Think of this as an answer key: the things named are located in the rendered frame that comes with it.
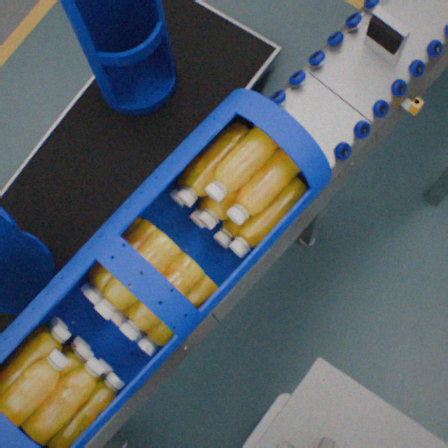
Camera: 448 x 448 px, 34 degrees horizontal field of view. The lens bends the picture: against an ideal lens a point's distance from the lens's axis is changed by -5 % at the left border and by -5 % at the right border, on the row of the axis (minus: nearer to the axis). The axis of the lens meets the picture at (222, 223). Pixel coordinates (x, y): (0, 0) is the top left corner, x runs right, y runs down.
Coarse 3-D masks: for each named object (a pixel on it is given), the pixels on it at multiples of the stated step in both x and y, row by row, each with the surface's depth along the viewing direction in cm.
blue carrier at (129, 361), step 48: (240, 96) 153; (192, 144) 151; (288, 144) 147; (144, 192) 149; (96, 240) 147; (192, 240) 170; (48, 288) 146; (144, 288) 140; (0, 336) 146; (96, 336) 165; (0, 432) 134; (96, 432) 147
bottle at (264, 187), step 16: (272, 160) 155; (288, 160) 154; (256, 176) 154; (272, 176) 153; (288, 176) 155; (240, 192) 154; (256, 192) 153; (272, 192) 154; (240, 208) 153; (256, 208) 153
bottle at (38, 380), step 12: (48, 360) 143; (24, 372) 142; (36, 372) 141; (48, 372) 141; (12, 384) 142; (24, 384) 140; (36, 384) 140; (48, 384) 141; (0, 396) 141; (12, 396) 140; (24, 396) 140; (36, 396) 141; (0, 408) 139; (12, 408) 139; (24, 408) 140; (36, 408) 142; (12, 420) 139; (24, 420) 142
